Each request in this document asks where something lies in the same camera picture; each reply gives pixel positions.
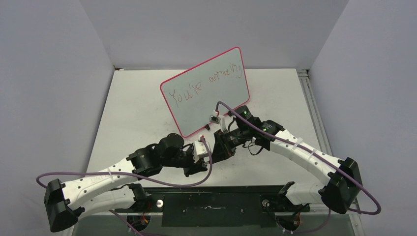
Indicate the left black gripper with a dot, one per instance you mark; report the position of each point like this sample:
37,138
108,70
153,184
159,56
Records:
193,167

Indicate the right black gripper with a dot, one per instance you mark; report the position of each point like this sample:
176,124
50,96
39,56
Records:
222,149

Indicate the pink framed whiteboard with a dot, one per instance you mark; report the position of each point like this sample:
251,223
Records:
192,95

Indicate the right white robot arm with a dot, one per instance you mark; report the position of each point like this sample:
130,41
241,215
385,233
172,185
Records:
338,179

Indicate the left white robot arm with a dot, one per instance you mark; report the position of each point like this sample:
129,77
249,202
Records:
116,186

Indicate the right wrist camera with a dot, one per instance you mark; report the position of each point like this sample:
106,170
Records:
217,118

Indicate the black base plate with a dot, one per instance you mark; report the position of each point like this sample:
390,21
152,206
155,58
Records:
222,206

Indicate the aluminium right rail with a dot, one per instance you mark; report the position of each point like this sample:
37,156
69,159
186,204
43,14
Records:
314,111

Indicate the aluminium rail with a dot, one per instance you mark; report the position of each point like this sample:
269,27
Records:
114,223
314,111

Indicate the aluminium front rail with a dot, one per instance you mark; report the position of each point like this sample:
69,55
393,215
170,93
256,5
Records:
114,223

